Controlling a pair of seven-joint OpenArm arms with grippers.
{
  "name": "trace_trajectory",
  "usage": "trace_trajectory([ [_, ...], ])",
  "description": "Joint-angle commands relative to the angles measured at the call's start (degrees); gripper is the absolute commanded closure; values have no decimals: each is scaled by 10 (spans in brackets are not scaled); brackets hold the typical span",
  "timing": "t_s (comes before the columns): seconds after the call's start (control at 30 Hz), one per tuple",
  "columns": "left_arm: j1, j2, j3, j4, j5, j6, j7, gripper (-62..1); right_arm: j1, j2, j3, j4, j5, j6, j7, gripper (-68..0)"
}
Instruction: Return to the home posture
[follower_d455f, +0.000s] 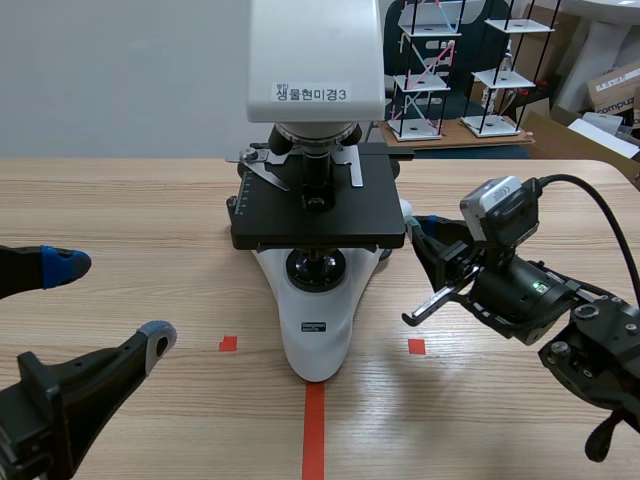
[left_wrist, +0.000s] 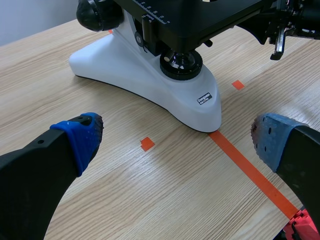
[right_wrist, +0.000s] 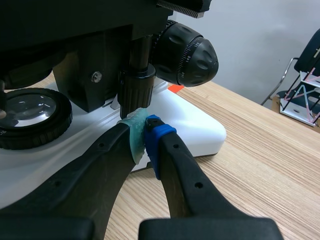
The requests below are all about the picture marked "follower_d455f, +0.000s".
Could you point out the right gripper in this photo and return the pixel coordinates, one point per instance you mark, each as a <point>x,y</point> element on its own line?
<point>520,295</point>

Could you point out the white tower model, coloured straws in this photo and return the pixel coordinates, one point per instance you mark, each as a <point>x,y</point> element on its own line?
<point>417,82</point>

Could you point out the white tower model, black rods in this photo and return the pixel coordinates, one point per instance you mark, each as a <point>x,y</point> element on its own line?
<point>492,125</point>

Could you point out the white and black microscope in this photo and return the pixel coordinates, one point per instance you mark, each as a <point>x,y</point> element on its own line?
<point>310,75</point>

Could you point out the dark blue chair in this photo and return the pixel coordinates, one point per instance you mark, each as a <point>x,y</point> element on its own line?
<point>468,55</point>

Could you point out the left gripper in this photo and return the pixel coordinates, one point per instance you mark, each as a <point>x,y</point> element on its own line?
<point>40,460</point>

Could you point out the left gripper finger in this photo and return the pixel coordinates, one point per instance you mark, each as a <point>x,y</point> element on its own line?
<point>30,270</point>

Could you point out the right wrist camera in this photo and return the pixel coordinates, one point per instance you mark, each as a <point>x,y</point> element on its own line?
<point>500,205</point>

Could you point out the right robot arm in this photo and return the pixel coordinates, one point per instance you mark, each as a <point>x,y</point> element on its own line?
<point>600,350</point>

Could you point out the printed cardboard box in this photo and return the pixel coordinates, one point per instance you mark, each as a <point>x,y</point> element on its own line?
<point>615,90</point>

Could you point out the large open cardboard box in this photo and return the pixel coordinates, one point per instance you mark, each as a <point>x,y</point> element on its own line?
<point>560,140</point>

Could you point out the flat cardboard board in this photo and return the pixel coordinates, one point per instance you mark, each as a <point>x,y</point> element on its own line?
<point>450,143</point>

